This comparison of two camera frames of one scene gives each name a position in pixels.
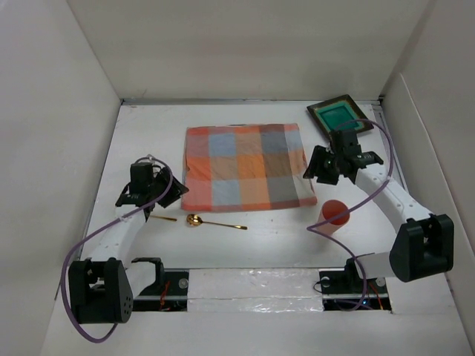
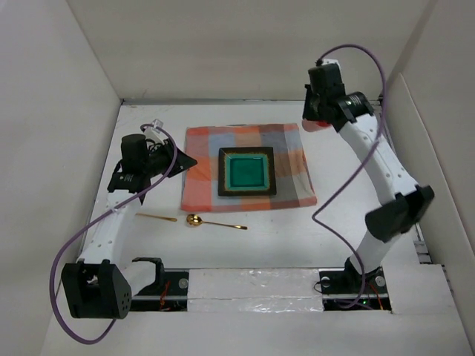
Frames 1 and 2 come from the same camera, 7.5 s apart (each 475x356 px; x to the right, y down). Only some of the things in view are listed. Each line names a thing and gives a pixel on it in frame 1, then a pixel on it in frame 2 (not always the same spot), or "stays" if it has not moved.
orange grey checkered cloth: x=231 y=168 stays
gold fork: x=163 y=217 stays
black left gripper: x=176 y=191 → x=182 y=163
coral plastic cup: x=329 y=210 → x=314 y=125
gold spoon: x=195 y=220 stays
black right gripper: x=315 y=167 → x=309 y=113
